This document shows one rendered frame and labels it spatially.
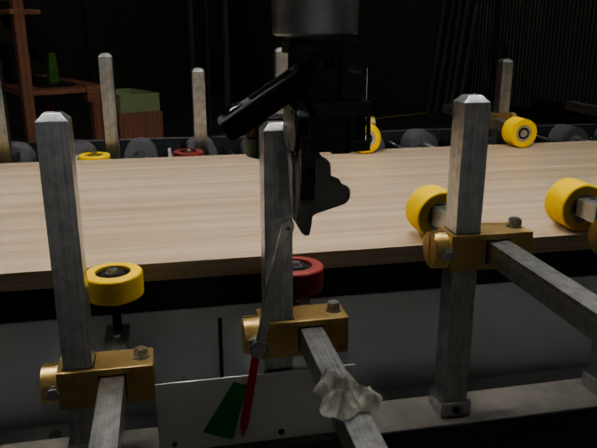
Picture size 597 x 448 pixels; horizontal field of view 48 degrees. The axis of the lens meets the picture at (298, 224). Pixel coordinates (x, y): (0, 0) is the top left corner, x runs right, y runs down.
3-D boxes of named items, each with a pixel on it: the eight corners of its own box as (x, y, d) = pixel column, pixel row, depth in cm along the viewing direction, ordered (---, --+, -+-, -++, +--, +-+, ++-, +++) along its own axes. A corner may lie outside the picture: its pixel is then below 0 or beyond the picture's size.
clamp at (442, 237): (532, 268, 88) (537, 232, 87) (437, 276, 86) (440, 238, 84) (509, 252, 94) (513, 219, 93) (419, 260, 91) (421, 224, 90)
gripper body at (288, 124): (370, 157, 70) (372, 39, 66) (290, 162, 68) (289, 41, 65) (351, 145, 77) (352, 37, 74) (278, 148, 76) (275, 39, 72)
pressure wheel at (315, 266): (328, 346, 94) (330, 269, 90) (272, 351, 92) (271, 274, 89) (315, 322, 101) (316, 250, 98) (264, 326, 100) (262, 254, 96)
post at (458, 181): (464, 433, 95) (492, 95, 81) (441, 436, 95) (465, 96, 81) (453, 420, 99) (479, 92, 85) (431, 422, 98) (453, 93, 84)
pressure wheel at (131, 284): (159, 340, 95) (155, 264, 92) (119, 363, 89) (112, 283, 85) (119, 327, 99) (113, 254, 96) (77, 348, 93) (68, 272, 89)
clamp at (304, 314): (348, 352, 87) (349, 316, 85) (245, 362, 84) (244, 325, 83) (338, 332, 92) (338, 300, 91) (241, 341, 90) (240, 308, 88)
